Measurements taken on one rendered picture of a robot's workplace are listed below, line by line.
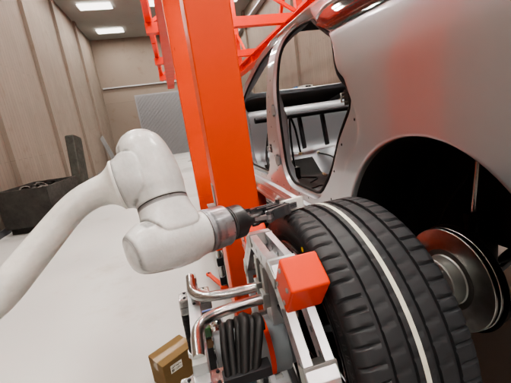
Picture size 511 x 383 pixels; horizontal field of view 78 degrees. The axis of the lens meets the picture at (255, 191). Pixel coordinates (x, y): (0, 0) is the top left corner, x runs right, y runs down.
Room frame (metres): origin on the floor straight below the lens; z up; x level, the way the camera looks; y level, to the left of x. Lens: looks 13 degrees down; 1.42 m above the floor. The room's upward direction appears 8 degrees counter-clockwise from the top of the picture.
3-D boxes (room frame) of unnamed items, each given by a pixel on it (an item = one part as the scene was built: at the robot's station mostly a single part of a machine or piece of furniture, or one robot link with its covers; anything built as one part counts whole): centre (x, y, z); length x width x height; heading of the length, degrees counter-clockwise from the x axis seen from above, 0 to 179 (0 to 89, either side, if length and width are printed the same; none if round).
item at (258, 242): (0.72, -0.02, 0.85); 0.54 x 0.07 x 0.54; 13
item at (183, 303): (0.84, 0.22, 0.93); 0.09 x 0.05 x 0.05; 103
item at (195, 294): (0.79, 0.13, 1.03); 0.19 x 0.18 x 0.11; 103
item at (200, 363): (0.59, 0.08, 1.03); 0.19 x 0.18 x 0.11; 103
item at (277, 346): (0.70, 0.05, 0.85); 0.21 x 0.14 x 0.14; 103
